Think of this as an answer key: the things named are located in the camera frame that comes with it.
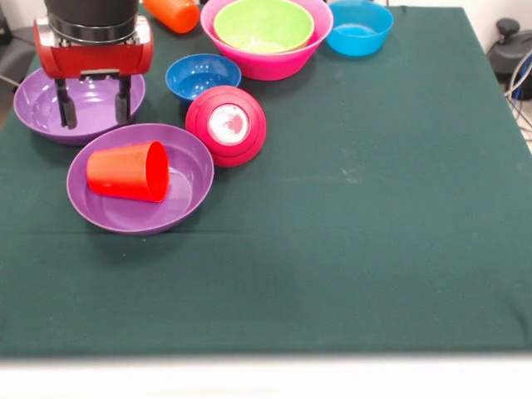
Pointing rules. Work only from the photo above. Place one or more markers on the light blue plastic bowl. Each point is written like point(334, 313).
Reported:
point(359, 37)

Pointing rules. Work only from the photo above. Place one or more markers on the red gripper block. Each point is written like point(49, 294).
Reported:
point(95, 60)

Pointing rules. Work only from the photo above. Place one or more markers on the red plastic cup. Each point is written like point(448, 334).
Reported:
point(120, 174)

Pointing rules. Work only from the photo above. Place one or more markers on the dark blue plastic bowl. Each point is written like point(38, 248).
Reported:
point(199, 79)

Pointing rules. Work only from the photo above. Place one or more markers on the purple plastic bowl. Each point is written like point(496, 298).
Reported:
point(95, 112)
point(137, 216)

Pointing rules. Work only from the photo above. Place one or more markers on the small crimson plastic bowl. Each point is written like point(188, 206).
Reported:
point(199, 120)

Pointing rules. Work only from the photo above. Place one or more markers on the green plastic bowl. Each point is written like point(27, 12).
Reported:
point(264, 29)

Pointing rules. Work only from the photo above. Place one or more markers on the orange plastic cup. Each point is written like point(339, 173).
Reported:
point(174, 14)

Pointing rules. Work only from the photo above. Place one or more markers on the dark green tablecloth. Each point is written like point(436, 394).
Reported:
point(332, 249)

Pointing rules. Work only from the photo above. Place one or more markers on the large pink plastic bowl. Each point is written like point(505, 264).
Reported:
point(270, 66)

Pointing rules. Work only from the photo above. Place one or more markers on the grey pedestal foot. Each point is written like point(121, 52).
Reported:
point(509, 45)
point(16, 54)

